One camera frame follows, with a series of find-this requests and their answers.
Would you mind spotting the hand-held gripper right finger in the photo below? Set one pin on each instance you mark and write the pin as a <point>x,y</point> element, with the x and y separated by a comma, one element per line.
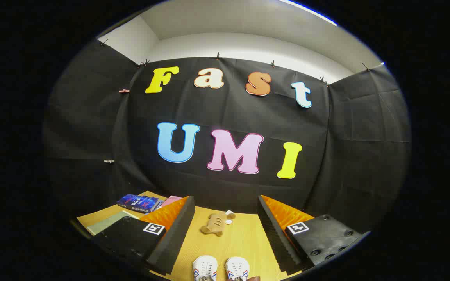
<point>275,238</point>

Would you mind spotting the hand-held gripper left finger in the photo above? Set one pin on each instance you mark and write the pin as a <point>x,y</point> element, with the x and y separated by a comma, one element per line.
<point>174,238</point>

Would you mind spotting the white canvas shoe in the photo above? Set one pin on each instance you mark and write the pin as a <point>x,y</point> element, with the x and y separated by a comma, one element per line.
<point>237,267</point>
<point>205,267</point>

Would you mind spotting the cream fabric storage box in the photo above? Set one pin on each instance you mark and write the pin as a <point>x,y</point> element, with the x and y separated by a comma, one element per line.
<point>109,221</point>

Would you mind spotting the pink cover book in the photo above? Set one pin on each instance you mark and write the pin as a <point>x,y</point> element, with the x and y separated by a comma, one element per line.
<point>170,200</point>

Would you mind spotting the brown bread plush toy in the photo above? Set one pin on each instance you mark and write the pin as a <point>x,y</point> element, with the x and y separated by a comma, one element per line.
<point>213,224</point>

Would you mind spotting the blue printed book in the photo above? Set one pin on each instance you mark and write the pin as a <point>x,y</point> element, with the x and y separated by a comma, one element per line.
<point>139,203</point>

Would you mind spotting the white paper tag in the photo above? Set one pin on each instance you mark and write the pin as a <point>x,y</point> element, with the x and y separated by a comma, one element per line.
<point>229,213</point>

